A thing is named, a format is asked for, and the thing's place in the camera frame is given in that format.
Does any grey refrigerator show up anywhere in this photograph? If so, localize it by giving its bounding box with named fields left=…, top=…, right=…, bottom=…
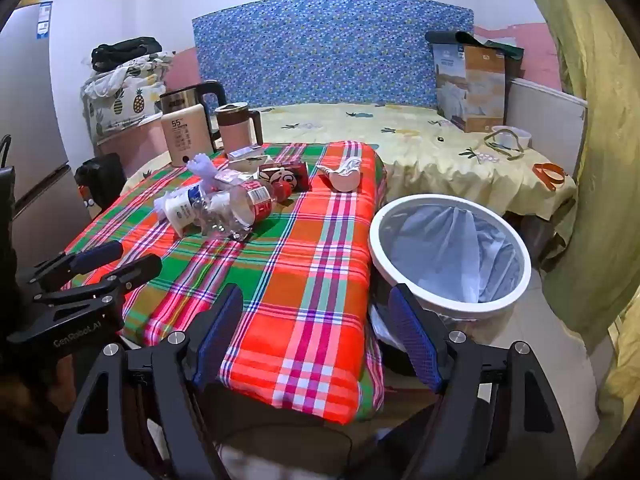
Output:
left=0, top=0, right=93, bottom=281

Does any steel electric kettle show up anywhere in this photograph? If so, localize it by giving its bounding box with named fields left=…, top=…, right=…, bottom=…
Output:
left=159, top=80, right=228, bottom=153

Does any white tissue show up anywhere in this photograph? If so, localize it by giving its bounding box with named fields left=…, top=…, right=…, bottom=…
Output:
left=152, top=192, right=176, bottom=221

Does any olive strap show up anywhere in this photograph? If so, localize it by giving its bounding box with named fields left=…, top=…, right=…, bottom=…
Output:
left=482, top=129, right=528, bottom=162

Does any white bowl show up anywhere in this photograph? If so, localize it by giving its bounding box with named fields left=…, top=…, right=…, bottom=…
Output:
left=491, top=125, right=532, bottom=147

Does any dark green cloth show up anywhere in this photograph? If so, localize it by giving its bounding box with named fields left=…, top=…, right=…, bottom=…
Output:
left=487, top=40, right=525, bottom=61

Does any orange strap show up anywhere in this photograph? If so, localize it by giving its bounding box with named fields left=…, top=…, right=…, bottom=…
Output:
left=531, top=161, right=571, bottom=192

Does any clear plastic bottle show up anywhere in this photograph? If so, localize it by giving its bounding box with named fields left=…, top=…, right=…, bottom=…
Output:
left=192, top=180, right=293, bottom=243

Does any pink cabinet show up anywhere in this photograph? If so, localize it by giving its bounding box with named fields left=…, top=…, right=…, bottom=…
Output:
left=95, top=120, right=173, bottom=178

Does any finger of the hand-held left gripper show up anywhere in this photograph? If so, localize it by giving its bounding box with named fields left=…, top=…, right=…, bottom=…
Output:
left=34, top=255, right=164, bottom=313
left=17, top=241, right=124, bottom=292

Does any black bag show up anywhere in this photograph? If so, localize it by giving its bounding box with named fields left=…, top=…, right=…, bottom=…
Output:
left=91, top=36, right=163, bottom=73

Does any white round trash bin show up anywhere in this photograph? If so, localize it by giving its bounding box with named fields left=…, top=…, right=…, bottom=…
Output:
left=368, top=194, right=532, bottom=328

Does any yellow printed bed sheet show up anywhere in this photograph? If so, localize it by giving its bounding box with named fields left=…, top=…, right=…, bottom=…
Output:
left=122, top=102, right=578, bottom=241

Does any red printed carton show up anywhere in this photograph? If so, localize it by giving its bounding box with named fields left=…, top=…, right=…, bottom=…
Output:
left=258, top=160, right=311, bottom=193

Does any pineapple print cloth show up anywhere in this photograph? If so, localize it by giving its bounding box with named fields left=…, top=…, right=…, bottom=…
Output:
left=82, top=52, right=176, bottom=136

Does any white panel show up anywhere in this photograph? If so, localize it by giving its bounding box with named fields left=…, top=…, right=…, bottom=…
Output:
left=505, top=77, right=588, bottom=161

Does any pink lidded jug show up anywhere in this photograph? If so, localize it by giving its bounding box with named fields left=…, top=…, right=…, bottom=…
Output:
left=215, top=102, right=264, bottom=153

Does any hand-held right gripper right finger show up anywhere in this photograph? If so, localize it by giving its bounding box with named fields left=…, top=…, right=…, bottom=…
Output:
left=360, top=284, right=593, bottom=480

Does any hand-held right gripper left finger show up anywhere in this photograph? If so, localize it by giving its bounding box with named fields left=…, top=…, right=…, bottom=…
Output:
left=50, top=282, right=246, bottom=480

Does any black floor appliance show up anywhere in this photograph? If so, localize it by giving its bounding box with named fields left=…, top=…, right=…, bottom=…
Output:
left=74, top=152, right=127, bottom=221

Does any blue floral headboard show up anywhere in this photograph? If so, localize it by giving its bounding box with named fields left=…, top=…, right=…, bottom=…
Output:
left=192, top=0, right=475, bottom=110

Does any beige electric kettle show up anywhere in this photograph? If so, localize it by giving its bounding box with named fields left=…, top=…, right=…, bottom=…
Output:
left=161, top=102, right=217, bottom=168

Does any printed cardboard box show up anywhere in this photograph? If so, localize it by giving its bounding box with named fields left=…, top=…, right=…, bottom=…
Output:
left=431, top=42, right=523, bottom=133

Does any grey plastic bin liner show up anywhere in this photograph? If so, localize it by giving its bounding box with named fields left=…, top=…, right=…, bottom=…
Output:
left=376, top=202, right=523, bottom=306

